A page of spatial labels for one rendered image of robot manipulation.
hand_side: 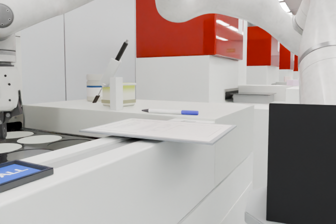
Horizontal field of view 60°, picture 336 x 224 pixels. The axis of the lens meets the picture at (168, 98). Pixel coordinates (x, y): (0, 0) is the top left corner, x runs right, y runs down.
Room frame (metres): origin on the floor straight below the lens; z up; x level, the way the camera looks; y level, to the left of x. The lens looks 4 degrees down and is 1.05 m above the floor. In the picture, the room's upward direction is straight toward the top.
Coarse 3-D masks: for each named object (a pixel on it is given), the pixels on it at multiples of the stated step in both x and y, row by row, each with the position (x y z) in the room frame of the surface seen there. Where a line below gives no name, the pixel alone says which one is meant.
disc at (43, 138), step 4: (28, 136) 0.73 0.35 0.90; (32, 136) 0.73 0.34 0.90; (36, 136) 0.73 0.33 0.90; (40, 136) 0.73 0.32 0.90; (44, 136) 0.73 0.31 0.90; (48, 136) 0.73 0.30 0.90; (52, 136) 0.73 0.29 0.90; (56, 136) 0.73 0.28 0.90; (60, 136) 0.73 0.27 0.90; (20, 140) 0.68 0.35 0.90; (24, 140) 0.68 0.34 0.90; (28, 140) 0.68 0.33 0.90; (32, 140) 0.68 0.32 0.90; (36, 140) 0.68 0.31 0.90; (40, 140) 0.68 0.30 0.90; (44, 140) 0.68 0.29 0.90; (48, 140) 0.68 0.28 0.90; (52, 140) 0.68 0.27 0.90
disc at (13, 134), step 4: (8, 132) 0.78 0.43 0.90; (12, 132) 0.78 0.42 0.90; (16, 132) 0.78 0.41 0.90; (20, 132) 0.78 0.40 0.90; (24, 132) 0.78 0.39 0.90; (28, 132) 0.78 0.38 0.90; (32, 132) 0.78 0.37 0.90; (8, 136) 0.73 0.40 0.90; (12, 136) 0.73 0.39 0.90; (16, 136) 0.73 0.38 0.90; (20, 136) 0.73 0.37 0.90
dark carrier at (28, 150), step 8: (24, 136) 0.72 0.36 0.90; (64, 136) 0.72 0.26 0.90; (72, 136) 0.72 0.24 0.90; (24, 144) 0.64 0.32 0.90; (32, 144) 0.64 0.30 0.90; (40, 144) 0.64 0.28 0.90; (48, 144) 0.64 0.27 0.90; (56, 144) 0.64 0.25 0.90; (64, 144) 0.64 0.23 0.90; (72, 144) 0.64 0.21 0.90; (8, 152) 0.57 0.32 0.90; (16, 152) 0.57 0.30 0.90; (24, 152) 0.57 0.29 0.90; (32, 152) 0.57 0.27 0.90; (40, 152) 0.57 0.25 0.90; (0, 160) 0.52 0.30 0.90; (8, 160) 0.52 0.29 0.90
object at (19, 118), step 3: (21, 114) 0.88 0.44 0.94; (12, 117) 0.85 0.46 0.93; (15, 117) 0.86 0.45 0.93; (18, 117) 0.87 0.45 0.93; (21, 117) 0.88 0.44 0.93; (9, 120) 0.84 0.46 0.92; (12, 120) 0.85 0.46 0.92; (15, 120) 0.86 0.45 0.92; (18, 120) 0.87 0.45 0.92; (21, 120) 0.88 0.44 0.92; (21, 123) 0.88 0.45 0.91; (21, 126) 0.88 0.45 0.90
